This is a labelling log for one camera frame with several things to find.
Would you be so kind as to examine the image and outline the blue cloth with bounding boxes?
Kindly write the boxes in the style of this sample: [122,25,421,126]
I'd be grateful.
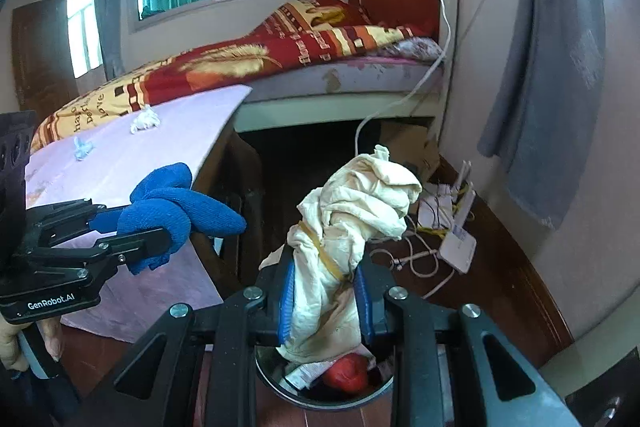
[116,162,246,275]

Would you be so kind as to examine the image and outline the red plastic bag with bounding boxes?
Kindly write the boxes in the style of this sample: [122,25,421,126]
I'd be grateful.
[322,353,369,395]

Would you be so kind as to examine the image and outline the clear plastic bag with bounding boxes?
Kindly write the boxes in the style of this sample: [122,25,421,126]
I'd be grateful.
[73,136,94,161]

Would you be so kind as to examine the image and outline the white tissue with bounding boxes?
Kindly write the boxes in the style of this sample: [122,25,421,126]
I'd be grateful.
[130,105,162,134]

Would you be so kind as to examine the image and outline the cream cloth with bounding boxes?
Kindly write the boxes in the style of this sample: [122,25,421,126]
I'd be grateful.
[278,144,422,364]

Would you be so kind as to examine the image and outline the red white drink carton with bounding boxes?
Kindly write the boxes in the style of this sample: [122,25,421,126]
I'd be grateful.
[283,360,335,391]

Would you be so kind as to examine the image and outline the black trash bin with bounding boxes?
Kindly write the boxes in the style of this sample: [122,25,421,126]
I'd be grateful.
[255,345,395,412]

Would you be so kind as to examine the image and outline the left hand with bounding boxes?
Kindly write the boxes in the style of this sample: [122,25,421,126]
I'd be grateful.
[0,317,64,372]

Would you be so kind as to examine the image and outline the brown wooden door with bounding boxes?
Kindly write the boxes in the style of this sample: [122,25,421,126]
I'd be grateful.
[11,0,78,122]

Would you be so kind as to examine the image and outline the cardboard box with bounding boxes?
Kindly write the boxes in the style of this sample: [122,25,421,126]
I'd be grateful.
[380,121,439,184]

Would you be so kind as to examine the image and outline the small bright window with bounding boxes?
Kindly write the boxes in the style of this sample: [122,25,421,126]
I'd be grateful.
[66,0,103,78]

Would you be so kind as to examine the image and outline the grey right curtain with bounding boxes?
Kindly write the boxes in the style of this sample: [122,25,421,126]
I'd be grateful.
[478,0,605,230]

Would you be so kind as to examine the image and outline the bed with red headboard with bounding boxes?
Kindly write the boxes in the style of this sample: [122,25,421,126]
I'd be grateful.
[233,0,458,140]

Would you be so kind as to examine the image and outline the red yellow quilt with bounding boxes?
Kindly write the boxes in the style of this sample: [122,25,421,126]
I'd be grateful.
[30,0,437,153]

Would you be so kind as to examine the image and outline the floral pillow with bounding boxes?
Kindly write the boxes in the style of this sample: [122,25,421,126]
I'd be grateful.
[369,37,442,64]

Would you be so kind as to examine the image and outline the white power cable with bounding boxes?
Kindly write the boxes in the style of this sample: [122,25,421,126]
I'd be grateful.
[354,0,452,158]

